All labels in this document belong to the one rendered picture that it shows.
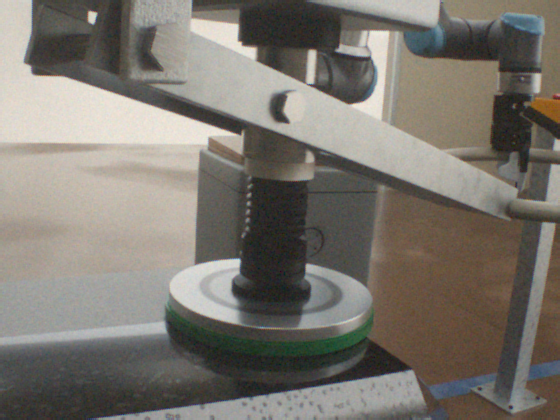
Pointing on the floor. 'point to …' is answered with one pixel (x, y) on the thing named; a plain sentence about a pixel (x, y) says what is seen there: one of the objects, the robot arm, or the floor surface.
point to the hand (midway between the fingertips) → (520, 187)
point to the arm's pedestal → (216, 198)
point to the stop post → (527, 283)
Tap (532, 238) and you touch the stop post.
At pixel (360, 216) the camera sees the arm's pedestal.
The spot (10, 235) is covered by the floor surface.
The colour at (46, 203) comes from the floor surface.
